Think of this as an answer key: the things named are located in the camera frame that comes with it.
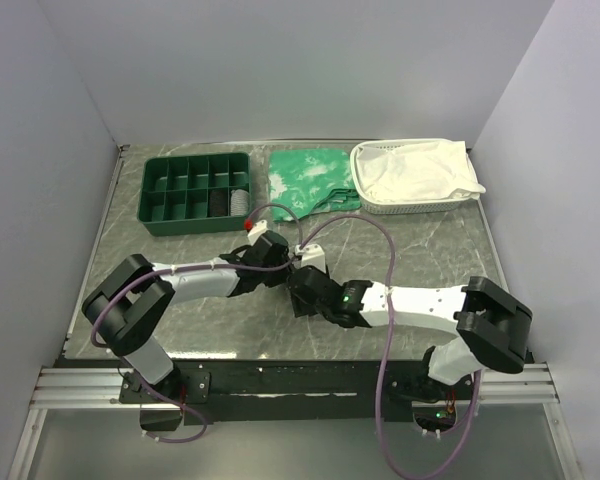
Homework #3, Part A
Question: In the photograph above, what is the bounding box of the aluminium frame rail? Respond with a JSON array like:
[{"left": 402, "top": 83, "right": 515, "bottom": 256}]
[{"left": 29, "top": 364, "right": 131, "bottom": 409}]

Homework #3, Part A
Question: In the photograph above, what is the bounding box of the white cloth in basket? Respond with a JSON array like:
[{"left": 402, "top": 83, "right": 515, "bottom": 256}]
[{"left": 353, "top": 139, "right": 487, "bottom": 206}]

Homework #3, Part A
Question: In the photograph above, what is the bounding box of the white plastic basket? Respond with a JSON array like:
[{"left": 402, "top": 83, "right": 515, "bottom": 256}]
[{"left": 348, "top": 138, "right": 476, "bottom": 216}]

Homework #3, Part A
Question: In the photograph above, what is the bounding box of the purple cable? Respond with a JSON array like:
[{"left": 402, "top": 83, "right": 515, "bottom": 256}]
[
  {"left": 297, "top": 215, "right": 482, "bottom": 479},
  {"left": 90, "top": 203, "right": 304, "bottom": 444}
]

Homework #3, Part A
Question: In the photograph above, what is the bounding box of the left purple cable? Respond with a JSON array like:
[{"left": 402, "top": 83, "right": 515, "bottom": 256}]
[{"left": 90, "top": 203, "right": 304, "bottom": 444}]

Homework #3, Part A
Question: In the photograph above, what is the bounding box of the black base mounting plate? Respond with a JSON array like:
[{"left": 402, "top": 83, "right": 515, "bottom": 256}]
[{"left": 119, "top": 360, "right": 473, "bottom": 431}]

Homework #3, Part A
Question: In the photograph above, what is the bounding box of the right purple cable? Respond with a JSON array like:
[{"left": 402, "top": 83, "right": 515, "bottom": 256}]
[{"left": 297, "top": 215, "right": 482, "bottom": 479}]

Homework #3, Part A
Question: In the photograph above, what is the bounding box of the green white patterned underwear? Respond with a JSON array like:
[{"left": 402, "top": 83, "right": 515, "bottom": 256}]
[{"left": 268, "top": 148, "right": 361, "bottom": 219}]

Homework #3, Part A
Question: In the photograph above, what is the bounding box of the rolled grey striped underwear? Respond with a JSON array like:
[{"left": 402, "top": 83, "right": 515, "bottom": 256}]
[{"left": 229, "top": 189, "right": 250, "bottom": 217}]

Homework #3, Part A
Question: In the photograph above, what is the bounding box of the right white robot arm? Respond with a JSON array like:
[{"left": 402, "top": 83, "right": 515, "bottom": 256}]
[{"left": 287, "top": 266, "right": 532, "bottom": 403}]

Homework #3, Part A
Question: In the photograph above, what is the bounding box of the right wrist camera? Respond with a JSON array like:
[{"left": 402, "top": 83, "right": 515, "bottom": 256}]
[{"left": 295, "top": 243, "right": 327, "bottom": 273}]

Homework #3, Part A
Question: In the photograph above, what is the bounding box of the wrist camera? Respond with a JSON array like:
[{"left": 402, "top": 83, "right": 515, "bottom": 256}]
[
  {"left": 295, "top": 243, "right": 327, "bottom": 273},
  {"left": 244, "top": 219, "right": 269, "bottom": 246}
]

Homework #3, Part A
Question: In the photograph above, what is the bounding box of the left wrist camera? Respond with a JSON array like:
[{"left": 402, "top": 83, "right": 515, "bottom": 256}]
[{"left": 244, "top": 219, "right": 269, "bottom": 246}]

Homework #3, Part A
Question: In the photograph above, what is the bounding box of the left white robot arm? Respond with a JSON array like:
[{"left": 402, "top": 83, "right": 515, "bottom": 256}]
[{"left": 81, "top": 230, "right": 291, "bottom": 402}]

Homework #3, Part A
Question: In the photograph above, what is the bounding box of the rolled black underwear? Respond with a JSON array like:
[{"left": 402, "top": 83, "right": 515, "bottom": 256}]
[{"left": 208, "top": 189, "right": 229, "bottom": 218}]

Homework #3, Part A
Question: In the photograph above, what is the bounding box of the green compartment organizer tray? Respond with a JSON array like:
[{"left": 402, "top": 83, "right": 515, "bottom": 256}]
[{"left": 137, "top": 152, "right": 252, "bottom": 237}]

